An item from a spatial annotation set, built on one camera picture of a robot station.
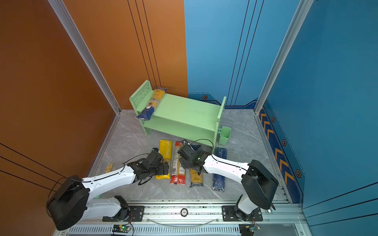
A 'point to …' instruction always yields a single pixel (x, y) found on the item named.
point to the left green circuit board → (119, 228)
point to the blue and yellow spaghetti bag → (147, 113)
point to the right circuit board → (247, 229)
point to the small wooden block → (109, 168)
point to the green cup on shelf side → (224, 135)
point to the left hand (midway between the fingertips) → (163, 166)
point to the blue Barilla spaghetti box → (219, 181)
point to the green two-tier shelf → (180, 116)
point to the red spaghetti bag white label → (178, 173)
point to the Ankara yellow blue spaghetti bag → (196, 179)
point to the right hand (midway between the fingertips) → (189, 156)
